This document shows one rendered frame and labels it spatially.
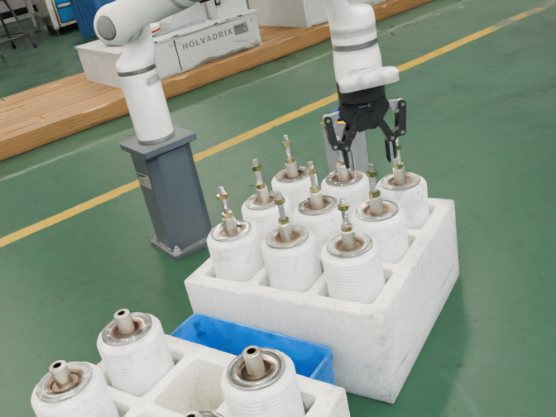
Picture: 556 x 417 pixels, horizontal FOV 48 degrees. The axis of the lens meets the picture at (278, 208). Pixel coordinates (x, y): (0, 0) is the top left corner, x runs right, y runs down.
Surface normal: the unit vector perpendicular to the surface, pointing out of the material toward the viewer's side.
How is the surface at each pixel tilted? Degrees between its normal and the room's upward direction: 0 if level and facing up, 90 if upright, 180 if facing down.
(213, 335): 88
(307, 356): 88
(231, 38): 90
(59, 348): 0
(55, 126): 90
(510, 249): 0
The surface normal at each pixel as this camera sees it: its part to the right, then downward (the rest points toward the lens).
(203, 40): 0.60, 0.26
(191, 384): 0.82, 0.11
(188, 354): -0.18, -0.88
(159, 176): -0.13, 0.48
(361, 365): -0.49, 0.47
